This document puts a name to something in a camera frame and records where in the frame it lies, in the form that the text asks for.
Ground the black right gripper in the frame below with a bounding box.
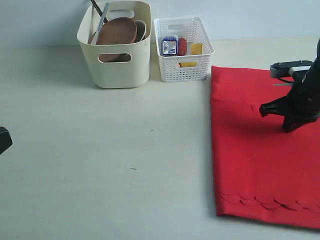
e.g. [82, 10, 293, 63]
[259, 59, 320, 133]

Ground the red tablecloth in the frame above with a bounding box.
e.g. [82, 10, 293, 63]
[210, 66, 320, 229]

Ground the yellow cake wedge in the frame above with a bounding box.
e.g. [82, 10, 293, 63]
[179, 43, 203, 68]

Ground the red sausage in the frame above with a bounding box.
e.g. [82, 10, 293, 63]
[177, 37, 188, 56]

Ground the silver table knife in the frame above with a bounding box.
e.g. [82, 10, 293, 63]
[88, 2, 110, 45]

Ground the small milk carton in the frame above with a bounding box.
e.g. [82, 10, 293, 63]
[161, 35, 178, 56]

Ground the dark wooden chopstick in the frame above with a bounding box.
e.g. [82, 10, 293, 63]
[90, 0, 108, 23]

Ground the round wooden plate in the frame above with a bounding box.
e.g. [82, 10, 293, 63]
[88, 17, 137, 63]

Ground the white ceramic bowl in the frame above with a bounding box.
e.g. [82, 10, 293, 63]
[134, 20, 147, 43]

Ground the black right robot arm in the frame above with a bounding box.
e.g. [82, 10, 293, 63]
[259, 44, 320, 133]

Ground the white perforated plastic basket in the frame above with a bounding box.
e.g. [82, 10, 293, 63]
[153, 16, 214, 83]

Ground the cream plastic storage bin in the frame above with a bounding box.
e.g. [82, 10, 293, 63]
[77, 0, 152, 89]

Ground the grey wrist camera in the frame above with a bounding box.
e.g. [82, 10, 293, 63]
[270, 60, 313, 79]

